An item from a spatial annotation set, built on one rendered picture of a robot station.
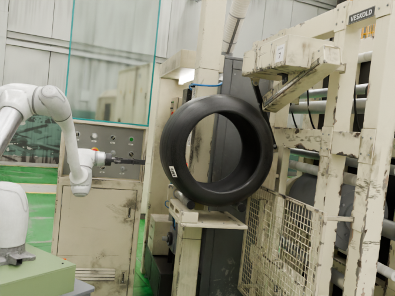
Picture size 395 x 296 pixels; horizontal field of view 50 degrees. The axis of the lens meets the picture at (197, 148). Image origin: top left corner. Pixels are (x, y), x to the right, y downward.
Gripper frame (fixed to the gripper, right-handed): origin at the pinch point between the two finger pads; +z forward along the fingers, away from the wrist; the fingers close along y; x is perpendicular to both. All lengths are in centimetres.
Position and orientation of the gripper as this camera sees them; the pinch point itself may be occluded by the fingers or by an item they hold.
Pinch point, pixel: (139, 161)
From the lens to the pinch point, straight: 256.8
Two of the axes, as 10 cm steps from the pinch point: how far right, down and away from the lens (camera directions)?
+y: -2.4, -0.7, 9.7
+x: -1.0, 9.9, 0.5
